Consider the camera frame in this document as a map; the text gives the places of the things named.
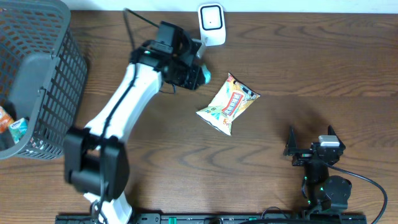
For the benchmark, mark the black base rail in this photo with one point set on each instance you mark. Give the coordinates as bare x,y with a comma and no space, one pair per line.
148,218

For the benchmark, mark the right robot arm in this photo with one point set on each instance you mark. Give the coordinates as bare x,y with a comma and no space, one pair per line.
326,194

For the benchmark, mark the white barcode scanner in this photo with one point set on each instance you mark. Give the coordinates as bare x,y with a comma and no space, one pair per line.
212,24

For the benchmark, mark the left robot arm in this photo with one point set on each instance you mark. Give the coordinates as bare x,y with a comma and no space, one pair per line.
96,163

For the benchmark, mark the dark grey plastic basket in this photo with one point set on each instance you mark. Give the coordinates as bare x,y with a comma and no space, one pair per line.
43,75

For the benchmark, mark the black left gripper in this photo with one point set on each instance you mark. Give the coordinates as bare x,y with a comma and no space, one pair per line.
189,78

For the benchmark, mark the teal wipes packet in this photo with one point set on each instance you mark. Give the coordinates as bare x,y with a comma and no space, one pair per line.
206,74

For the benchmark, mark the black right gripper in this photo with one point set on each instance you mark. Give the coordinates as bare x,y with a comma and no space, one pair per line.
291,147

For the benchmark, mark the orange tissue packet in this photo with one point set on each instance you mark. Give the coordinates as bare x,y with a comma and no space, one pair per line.
5,120

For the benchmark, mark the yellow snack bag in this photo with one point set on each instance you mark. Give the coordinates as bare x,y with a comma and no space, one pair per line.
232,100

